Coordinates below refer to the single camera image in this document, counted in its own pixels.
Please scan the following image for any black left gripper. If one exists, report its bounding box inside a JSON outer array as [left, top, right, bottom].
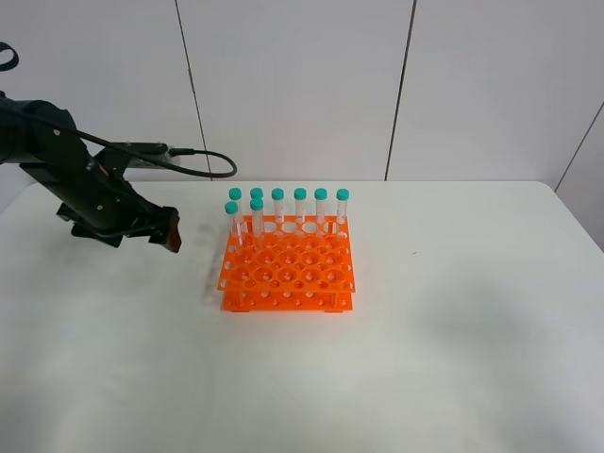
[[55, 141, 182, 254]]

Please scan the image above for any test tube with teal cap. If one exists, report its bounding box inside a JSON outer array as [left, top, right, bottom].
[[250, 197, 264, 249]]

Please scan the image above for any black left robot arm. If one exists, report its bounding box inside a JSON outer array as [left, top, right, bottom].
[[1, 96, 181, 253]]

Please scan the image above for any front-left racked test tube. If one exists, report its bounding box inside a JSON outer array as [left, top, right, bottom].
[[225, 201, 243, 246]]

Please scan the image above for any row tube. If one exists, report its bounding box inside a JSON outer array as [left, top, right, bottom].
[[228, 187, 244, 225], [314, 188, 327, 228], [250, 187, 263, 200], [271, 188, 285, 227], [336, 188, 349, 225], [294, 187, 307, 224]]

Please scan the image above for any orange test tube rack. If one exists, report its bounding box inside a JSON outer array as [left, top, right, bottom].
[[217, 215, 356, 312]]

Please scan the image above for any black cable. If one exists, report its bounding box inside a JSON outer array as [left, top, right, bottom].
[[0, 42, 239, 180]]

